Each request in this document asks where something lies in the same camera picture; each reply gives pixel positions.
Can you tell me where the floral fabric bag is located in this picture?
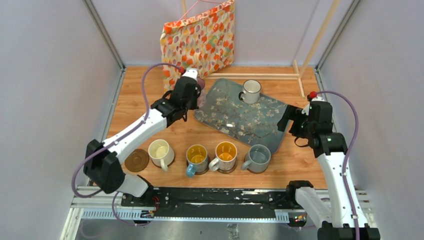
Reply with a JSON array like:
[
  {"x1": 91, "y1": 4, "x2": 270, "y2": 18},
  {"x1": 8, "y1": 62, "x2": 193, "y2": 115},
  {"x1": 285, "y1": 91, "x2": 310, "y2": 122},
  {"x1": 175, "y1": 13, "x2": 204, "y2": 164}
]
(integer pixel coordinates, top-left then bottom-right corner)
[{"x1": 160, "y1": 0, "x2": 236, "y2": 91}]

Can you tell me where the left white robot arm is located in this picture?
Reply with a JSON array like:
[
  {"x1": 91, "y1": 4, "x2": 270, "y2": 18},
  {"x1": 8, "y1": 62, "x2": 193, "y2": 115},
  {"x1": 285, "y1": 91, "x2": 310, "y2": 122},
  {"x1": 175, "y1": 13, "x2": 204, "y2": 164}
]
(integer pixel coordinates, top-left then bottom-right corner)
[{"x1": 82, "y1": 76, "x2": 205, "y2": 207}]

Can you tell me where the pink mug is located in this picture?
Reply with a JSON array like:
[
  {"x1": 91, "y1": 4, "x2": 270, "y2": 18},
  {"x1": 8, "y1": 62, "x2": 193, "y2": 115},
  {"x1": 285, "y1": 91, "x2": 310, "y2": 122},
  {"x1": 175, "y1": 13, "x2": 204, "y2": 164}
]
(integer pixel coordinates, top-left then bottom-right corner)
[{"x1": 197, "y1": 77, "x2": 207, "y2": 108}]

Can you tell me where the blue floral serving tray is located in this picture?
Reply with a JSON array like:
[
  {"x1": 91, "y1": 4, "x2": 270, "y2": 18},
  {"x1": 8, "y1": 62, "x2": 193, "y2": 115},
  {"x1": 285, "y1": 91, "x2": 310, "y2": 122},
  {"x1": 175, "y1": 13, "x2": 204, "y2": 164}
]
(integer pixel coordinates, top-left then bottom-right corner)
[{"x1": 194, "y1": 78, "x2": 288, "y2": 154}]

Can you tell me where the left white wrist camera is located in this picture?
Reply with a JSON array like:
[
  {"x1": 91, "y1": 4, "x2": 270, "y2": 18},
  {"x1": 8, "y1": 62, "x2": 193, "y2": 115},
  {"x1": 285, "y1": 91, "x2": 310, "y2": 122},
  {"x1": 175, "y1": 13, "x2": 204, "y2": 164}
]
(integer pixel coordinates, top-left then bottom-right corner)
[{"x1": 182, "y1": 68, "x2": 199, "y2": 80}]

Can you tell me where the white floral mug yellow inside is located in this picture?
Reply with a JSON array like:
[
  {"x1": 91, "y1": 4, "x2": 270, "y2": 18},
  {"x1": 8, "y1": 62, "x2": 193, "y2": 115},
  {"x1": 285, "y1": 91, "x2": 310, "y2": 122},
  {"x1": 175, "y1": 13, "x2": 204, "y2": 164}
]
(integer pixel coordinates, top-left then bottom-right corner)
[{"x1": 208, "y1": 141, "x2": 238, "y2": 172}]

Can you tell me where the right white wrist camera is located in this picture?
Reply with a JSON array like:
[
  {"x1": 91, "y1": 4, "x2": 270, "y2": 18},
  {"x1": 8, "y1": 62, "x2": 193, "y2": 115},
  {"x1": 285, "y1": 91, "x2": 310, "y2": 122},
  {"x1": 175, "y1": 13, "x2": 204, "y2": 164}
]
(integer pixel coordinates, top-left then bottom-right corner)
[{"x1": 310, "y1": 96, "x2": 326, "y2": 102}]

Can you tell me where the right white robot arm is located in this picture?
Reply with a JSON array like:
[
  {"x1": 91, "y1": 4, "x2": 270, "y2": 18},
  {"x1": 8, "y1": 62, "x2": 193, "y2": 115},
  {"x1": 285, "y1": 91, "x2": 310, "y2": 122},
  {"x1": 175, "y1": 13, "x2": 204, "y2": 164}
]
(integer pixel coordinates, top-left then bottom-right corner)
[{"x1": 277, "y1": 100, "x2": 381, "y2": 240}]

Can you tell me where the grey ceramic mug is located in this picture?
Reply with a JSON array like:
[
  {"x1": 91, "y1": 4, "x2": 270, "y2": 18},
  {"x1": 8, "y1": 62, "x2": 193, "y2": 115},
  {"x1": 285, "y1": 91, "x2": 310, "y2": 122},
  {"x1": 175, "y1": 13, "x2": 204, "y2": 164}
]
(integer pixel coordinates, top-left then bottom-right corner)
[{"x1": 240, "y1": 144, "x2": 272, "y2": 174}]

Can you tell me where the cream ribbed mug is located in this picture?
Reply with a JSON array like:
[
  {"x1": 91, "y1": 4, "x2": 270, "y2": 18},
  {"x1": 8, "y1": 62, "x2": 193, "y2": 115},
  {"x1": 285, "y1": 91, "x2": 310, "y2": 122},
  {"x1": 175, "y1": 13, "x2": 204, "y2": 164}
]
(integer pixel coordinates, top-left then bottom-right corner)
[{"x1": 147, "y1": 139, "x2": 175, "y2": 172}]

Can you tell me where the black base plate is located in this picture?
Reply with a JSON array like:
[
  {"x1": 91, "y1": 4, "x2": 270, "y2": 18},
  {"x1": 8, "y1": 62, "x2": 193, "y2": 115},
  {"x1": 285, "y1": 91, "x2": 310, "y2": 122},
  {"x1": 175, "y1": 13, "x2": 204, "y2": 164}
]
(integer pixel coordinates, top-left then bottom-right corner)
[{"x1": 120, "y1": 187, "x2": 305, "y2": 220}]

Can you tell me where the aluminium rail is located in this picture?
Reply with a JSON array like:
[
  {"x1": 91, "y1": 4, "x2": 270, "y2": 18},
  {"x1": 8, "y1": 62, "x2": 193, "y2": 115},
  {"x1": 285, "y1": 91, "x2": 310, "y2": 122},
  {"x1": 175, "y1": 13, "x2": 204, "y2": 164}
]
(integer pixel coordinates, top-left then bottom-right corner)
[{"x1": 70, "y1": 186, "x2": 369, "y2": 224}]

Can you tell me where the blue butterfly mug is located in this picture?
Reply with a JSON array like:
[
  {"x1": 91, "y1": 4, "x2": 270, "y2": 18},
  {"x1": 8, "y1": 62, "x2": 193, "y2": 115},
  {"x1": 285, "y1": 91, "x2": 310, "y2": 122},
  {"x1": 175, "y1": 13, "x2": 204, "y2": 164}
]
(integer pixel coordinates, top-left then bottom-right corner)
[{"x1": 186, "y1": 144, "x2": 210, "y2": 164}]

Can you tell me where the brown round coaster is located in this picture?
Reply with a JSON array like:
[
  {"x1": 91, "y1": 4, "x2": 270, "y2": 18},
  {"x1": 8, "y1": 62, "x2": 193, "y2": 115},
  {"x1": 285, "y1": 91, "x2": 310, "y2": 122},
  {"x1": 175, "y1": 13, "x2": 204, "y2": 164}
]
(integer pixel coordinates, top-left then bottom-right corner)
[
  {"x1": 124, "y1": 149, "x2": 150, "y2": 173},
  {"x1": 155, "y1": 156, "x2": 176, "y2": 169},
  {"x1": 217, "y1": 165, "x2": 237, "y2": 174},
  {"x1": 185, "y1": 158, "x2": 211, "y2": 178}
]

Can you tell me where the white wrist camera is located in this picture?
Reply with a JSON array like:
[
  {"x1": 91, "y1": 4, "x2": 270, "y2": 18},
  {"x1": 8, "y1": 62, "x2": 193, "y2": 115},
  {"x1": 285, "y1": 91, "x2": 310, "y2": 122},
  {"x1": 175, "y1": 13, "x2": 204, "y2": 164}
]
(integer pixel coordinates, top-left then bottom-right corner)
[
  {"x1": 310, "y1": 96, "x2": 326, "y2": 102},
  {"x1": 182, "y1": 68, "x2": 199, "y2": 80}
]

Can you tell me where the white mug black handle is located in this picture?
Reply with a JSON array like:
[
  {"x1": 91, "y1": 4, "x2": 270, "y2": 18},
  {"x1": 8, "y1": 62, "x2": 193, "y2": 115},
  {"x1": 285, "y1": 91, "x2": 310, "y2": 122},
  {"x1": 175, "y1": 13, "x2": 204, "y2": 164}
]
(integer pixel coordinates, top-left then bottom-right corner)
[{"x1": 238, "y1": 79, "x2": 262, "y2": 104}]

